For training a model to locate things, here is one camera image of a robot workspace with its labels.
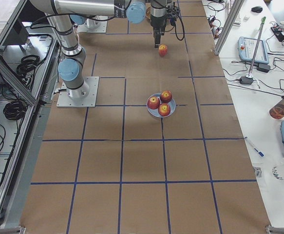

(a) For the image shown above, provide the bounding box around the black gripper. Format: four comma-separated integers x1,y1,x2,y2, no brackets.
151,0,167,48

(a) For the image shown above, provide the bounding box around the red yellow transferred apple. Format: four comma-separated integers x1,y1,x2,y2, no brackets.
158,44,168,57

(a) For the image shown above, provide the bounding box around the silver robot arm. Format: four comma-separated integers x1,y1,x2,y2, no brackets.
31,0,148,99

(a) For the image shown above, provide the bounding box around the woven wicker basket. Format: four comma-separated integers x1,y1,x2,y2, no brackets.
146,7,151,20

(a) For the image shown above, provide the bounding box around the plate apple far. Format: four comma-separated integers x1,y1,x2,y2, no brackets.
159,90,172,103

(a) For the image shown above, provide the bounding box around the plate apple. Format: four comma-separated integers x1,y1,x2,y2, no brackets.
147,96,160,110
158,103,171,117
159,90,172,103

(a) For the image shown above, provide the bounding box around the plate apple left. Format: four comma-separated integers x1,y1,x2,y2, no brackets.
147,96,160,110

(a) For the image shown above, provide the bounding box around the plate apple near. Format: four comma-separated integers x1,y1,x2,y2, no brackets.
158,103,171,117

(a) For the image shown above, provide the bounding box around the light blue plate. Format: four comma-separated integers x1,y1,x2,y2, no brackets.
146,93,176,117

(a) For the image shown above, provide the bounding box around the white keyboard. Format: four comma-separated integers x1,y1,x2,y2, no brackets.
225,0,244,27

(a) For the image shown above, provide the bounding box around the black power adapter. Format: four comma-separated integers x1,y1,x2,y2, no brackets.
239,76,253,85

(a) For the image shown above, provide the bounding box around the black computer mouse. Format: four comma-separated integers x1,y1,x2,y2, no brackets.
251,6,263,13

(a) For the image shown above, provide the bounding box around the metal rod green tip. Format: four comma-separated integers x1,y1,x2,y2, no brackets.
246,16,266,79

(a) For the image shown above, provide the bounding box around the brown paper table cover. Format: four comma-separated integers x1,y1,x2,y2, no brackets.
20,0,269,234

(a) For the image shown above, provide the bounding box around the brown drink bottle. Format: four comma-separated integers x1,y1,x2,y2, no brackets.
269,92,284,120

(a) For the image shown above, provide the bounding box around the blue white pen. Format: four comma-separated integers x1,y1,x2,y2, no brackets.
245,136,265,157

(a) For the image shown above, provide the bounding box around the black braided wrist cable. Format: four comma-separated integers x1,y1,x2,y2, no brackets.
166,2,185,41

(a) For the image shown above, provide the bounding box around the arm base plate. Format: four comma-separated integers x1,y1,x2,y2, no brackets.
76,19,107,34
57,77,99,108

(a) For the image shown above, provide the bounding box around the aluminium frame post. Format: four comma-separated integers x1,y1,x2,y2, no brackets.
214,0,244,56

